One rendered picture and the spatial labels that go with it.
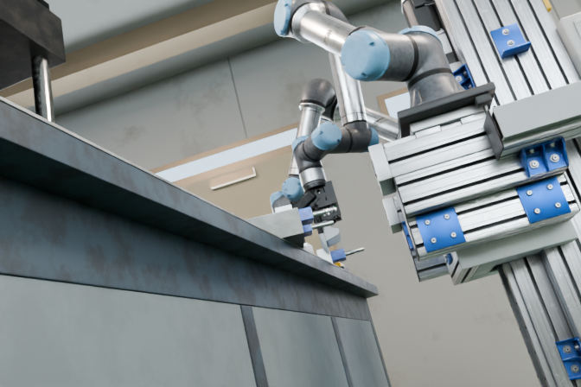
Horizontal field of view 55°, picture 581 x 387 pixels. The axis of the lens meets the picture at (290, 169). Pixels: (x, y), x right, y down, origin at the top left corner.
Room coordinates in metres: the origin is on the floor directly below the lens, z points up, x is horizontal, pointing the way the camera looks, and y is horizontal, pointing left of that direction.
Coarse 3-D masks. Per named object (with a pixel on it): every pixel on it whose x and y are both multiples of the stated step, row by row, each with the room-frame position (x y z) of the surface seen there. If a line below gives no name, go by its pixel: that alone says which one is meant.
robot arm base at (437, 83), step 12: (432, 72) 1.20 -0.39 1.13; (444, 72) 1.20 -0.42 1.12; (408, 84) 1.24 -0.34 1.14; (420, 84) 1.21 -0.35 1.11; (432, 84) 1.19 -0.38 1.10; (444, 84) 1.19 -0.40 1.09; (456, 84) 1.21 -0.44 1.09; (420, 96) 1.22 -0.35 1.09; (432, 96) 1.18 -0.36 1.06; (444, 96) 1.18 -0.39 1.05
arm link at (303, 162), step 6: (300, 138) 1.52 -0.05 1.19; (306, 138) 1.52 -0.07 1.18; (294, 144) 1.54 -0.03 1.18; (300, 144) 1.52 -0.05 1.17; (294, 150) 1.54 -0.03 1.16; (300, 150) 1.51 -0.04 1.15; (294, 156) 1.55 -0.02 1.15; (300, 156) 1.52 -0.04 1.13; (306, 156) 1.51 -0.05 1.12; (300, 162) 1.53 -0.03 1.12; (306, 162) 1.52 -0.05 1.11; (312, 162) 1.52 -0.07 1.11; (318, 162) 1.53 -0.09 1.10; (300, 168) 1.54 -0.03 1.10; (306, 168) 1.53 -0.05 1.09
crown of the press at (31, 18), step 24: (0, 0) 1.41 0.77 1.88; (24, 0) 1.53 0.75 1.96; (0, 24) 1.44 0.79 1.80; (24, 24) 1.52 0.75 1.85; (48, 24) 1.64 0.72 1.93; (0, 48) 1.55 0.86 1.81; (24, 48) 1.58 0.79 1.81; (48, 48) 1.63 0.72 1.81; (0, 72) 1.67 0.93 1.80; (24, 72) 1.71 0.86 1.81
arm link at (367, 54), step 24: (288, 0) 1.34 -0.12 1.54; (312, 0) 1.39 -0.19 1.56; (288, 24) 1.36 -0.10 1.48; (312, 24) 1.30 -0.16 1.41; (336, 24) 1.24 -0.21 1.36; (336, 48) 1.24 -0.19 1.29; (360, 48) 1.13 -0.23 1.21; (384, 48) 1.12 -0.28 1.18; (408, 48) 1.16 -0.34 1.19; (360, 72) 1.16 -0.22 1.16; (384, 72) 1.16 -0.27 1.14; (408, 72) 1.20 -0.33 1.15
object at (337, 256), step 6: (318, 252) 1.54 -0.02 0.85; (324, 252) 1.54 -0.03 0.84; (330, 252) 1.54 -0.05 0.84; (336, 252) 1.54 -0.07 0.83; (342, 252) 1.54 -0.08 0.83; (348, 252) 1.55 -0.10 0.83; (354, 252) 1.56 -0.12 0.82; (324, 258) 1.54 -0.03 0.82; (330, 258) 1.54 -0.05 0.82; (336, 258) 1.54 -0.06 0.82; (342, 258) 1.54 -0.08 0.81
